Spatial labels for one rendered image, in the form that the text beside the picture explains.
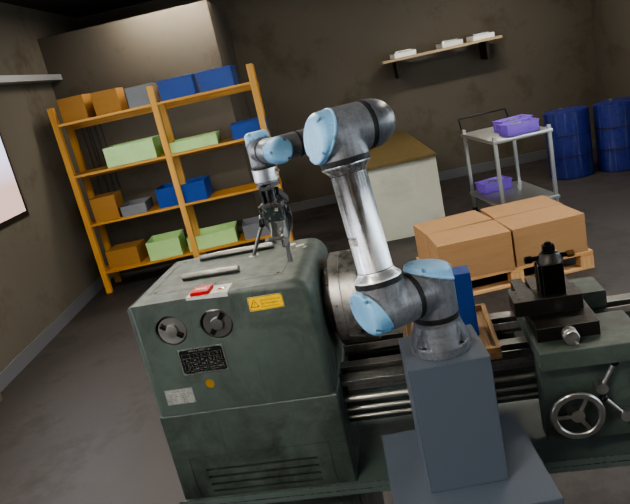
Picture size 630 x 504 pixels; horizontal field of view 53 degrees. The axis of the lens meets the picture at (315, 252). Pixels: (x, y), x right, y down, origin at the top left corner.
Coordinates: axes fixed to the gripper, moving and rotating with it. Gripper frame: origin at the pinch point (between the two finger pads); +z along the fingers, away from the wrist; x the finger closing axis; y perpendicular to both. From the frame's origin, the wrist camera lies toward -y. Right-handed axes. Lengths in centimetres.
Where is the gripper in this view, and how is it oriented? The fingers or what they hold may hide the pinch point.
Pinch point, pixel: (283, 242)
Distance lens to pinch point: 198.7
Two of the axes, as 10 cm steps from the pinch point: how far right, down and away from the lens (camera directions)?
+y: -1.1, 3.0, -9.5
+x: 9.7, -1.7, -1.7
